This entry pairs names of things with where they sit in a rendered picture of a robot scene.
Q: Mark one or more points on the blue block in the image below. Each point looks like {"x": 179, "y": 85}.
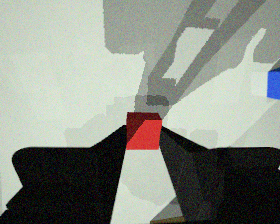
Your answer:
{"x": 273, "y": 80}

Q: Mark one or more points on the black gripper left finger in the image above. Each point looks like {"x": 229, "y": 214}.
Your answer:
{"x": 99, "y": 165}

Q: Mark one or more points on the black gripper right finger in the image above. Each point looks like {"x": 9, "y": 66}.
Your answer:
{"x": 196, "y": 171}

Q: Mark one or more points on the red block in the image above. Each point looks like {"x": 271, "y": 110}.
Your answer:
{"x": 143, "y": 131}

